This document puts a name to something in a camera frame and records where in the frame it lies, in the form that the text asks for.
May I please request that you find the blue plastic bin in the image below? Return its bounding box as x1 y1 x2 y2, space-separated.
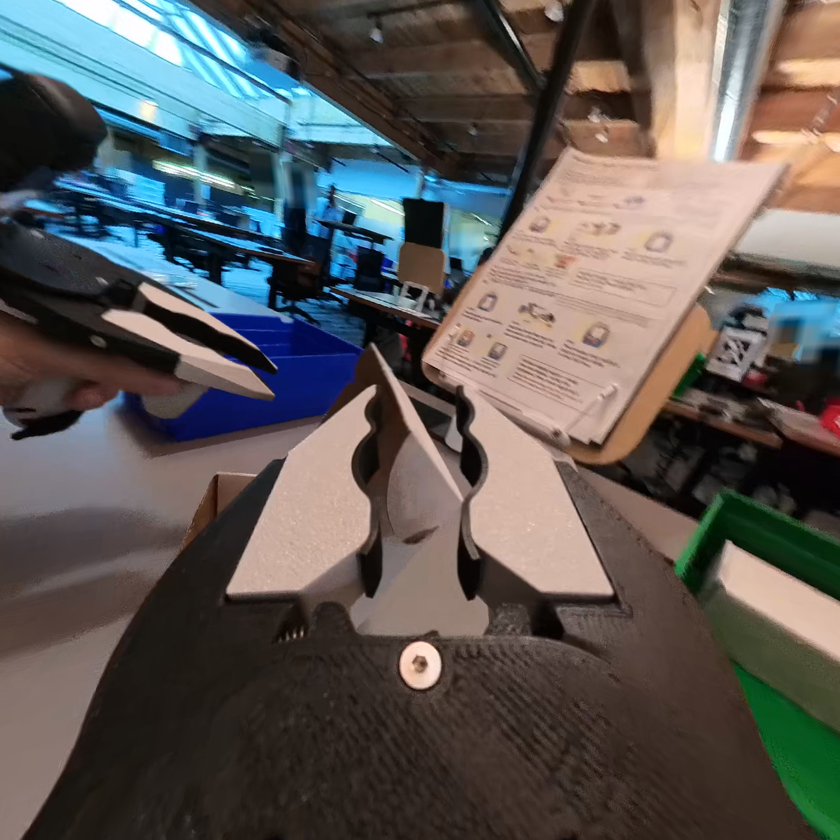
121 311 364 442

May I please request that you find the background document stand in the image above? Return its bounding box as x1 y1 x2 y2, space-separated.
398 241 448 317

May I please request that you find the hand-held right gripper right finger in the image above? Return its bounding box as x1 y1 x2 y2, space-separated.
456 386 616 603

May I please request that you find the background wooden table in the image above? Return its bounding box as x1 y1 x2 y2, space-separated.
331 286 442 370
56 184 317 291

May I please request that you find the green plastic bin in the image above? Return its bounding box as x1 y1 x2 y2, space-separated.
676 489 840 840

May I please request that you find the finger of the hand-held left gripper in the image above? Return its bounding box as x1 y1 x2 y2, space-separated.
138 282 278 376
100 308 276 402

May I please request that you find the black support pole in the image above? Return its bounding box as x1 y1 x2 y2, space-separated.
505 0 597 206

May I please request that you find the printed instruction sheet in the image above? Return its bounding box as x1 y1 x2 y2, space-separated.
423 147 788 447

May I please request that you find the person's left hand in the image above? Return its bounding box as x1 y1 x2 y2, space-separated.
0 320 188 411

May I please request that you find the silver ventilation duct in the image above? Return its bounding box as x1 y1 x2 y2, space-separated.
712 0 786 162

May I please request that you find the cluttered background workbench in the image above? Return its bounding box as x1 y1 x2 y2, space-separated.
656 276 840 473

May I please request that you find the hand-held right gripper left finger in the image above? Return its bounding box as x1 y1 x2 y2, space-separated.
225 386 385 601

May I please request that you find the black monitor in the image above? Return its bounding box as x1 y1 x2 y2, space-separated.
402 198 446 249

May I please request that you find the wooden document stand board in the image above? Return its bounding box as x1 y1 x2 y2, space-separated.
420 147 791 466

